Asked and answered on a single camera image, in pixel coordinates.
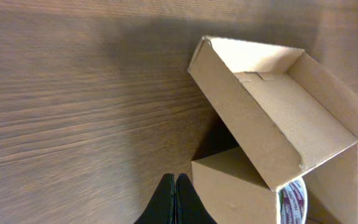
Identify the open cardboard box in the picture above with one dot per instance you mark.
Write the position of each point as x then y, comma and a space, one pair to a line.
292, 120

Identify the cream masking tape roll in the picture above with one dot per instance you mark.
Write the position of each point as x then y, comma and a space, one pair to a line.
293, 200

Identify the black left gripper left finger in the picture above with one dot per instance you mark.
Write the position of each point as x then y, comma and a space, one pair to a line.
161, 207

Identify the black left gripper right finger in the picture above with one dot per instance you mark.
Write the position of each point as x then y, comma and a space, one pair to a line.
189, 207

